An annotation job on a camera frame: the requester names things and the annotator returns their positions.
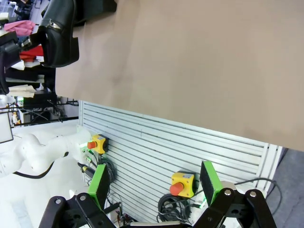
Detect cream cloth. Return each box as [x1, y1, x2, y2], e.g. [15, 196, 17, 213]
[7, 84, 36, 98]

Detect grooved aluminium base plate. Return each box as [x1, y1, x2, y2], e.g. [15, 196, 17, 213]
[78, 100, 283, 225]

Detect red cloth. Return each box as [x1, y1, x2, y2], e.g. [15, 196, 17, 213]
[19, 45, 45, 63]

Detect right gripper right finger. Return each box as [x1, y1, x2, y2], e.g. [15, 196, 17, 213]
[194, 161, 277, 228]

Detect black leather shoe with strap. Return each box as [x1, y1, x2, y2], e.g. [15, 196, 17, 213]
[38, 0, 80, 68]

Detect black cable bundle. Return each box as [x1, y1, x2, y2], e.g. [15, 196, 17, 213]
[156, 192, 205, 224]
[101, 158, 117, 185]

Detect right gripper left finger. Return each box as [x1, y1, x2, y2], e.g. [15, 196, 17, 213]
[39, 163, 112, 228]

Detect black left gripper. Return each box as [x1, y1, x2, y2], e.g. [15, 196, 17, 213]
[0, 30, 23, 72]

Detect black shoe stand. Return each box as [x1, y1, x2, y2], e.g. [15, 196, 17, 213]
[73, 0, 118, 27]

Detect pink cloth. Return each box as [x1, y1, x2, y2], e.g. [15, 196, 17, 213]
[3, 20, 36, 36]

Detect yellow emergency stop button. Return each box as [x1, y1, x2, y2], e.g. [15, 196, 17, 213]
[169, 171, 196, 199]
[87, 133, 110, 155]

